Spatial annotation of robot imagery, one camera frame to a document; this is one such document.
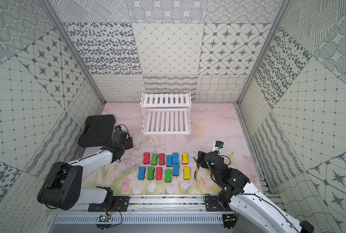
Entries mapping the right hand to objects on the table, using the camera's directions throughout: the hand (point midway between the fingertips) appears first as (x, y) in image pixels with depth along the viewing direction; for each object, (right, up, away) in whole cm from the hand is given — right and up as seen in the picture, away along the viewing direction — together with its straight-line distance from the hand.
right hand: (206, 155), depth 78 cm
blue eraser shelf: (-17, -9, +8) cm, 21 cm away
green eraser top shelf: (-30, -6, +12) cm, 33 cm away
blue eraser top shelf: (-21, -6, +11) cm, 24 cm away
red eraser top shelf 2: (-25, -6, +11) cm, 28 cm away
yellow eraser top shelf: (-11, -6, +10) cm, 16 cm away
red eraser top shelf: (-35, -5, +13) cm, 38 cm away
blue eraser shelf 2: (-37, -12, +6) cm, 39 cm away
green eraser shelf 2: (-31, -12, +6) cm, 34 cm away
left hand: (-52, +7, +14) cm, 54 cm away
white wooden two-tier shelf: (-24, +23, +21) cm, 39 cm away
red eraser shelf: (-27, -11, +7) cm, 30 cm away
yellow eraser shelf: (-10, -12, +6) cm, 17 cm away
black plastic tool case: (-73, +10, +25) cm, 78 cm away
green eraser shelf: (-21, -14, +7) cm, 26 cm away
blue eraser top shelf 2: (-17, -5, +11) cm, 21 cm away
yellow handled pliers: (-4, -11, +8) cm, 14 cm away
